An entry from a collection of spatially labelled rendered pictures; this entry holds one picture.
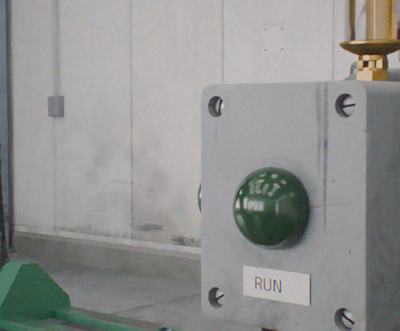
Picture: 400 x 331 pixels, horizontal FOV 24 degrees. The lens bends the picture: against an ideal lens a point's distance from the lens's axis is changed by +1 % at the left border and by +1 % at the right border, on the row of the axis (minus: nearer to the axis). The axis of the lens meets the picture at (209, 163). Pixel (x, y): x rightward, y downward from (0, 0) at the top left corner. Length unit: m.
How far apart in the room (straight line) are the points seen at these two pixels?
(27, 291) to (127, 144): 2.28
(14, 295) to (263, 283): 5.67
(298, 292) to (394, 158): 0.06
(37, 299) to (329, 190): 5.79
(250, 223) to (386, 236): 0.05
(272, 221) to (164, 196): 7.36
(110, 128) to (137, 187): 0.58
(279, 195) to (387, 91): 0.05
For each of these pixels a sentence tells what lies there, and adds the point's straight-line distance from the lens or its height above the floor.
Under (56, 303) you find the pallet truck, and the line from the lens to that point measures 6.19.
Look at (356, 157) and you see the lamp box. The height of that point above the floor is 1.30.
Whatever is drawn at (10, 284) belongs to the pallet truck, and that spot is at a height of 0.28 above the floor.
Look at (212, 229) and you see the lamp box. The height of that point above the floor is 1.27.
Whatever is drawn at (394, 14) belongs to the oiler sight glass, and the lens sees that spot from 0.41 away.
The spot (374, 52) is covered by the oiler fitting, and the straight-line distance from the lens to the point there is 0.41.
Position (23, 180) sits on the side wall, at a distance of 9.05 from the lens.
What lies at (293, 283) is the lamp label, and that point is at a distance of 0.34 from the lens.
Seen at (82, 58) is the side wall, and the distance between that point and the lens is 8.39.
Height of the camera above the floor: 1.32
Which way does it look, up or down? 3 degrees down
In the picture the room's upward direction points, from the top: straight up
